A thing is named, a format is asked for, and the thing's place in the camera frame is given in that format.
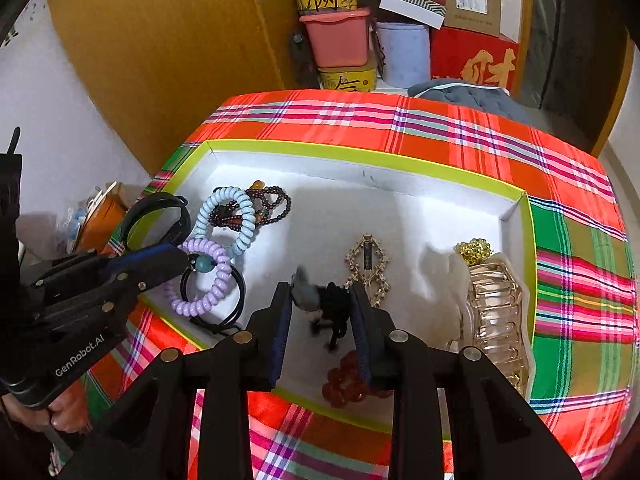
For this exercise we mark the grey folded garment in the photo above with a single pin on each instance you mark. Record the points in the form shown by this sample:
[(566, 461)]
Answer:
[(489, 99)]

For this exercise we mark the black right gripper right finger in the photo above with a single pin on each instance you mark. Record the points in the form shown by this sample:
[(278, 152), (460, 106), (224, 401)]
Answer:
[(458, 398)]

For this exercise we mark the large translucent hair claw clip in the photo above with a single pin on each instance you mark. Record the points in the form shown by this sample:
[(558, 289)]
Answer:
[(492, 304)]

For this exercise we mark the white striped flat box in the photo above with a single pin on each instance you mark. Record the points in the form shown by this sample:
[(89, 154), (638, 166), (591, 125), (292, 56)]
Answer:
[(426, 12)]

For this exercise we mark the yellow shallow cardboard box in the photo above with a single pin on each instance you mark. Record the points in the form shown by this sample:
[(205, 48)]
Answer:
[(416, 210)]

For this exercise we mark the colourful plaid tablecloth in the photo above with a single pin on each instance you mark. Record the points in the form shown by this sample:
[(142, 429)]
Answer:
[(587, 323)]

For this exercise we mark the red carton gold character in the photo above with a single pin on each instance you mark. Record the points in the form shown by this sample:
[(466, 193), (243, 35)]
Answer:
[(473, 57)]

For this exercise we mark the red bead gold chain ornament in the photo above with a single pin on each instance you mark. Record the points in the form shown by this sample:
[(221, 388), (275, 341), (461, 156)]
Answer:
[(343, 383)]

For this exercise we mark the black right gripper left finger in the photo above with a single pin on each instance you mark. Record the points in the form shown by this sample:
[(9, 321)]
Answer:
[(147, 433)]

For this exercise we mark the person's left hand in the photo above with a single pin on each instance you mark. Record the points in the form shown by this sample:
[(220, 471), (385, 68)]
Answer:
[(67, 413)]

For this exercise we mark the wooden wardrobe door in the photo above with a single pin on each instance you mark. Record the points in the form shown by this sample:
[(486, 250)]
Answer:
[(156, 69)]

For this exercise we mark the black smart wristband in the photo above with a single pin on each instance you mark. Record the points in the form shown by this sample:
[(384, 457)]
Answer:
[(159, 201)]

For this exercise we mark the light blue plastic bucket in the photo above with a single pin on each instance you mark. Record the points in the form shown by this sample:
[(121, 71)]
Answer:
[(404, 53)]

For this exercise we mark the dark wooden room door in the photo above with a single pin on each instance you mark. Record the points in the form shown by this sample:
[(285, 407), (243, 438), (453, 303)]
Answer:
[(575, 66)]

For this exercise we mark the brown cardboard box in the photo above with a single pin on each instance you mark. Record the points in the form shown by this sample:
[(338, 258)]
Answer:
[(483, 16)]

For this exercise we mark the pink plastic bin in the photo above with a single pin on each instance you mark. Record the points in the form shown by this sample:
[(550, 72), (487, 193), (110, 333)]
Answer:
[(339, 39)]

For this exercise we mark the orange bag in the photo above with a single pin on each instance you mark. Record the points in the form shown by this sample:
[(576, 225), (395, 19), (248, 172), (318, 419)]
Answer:
[(89, 225)]

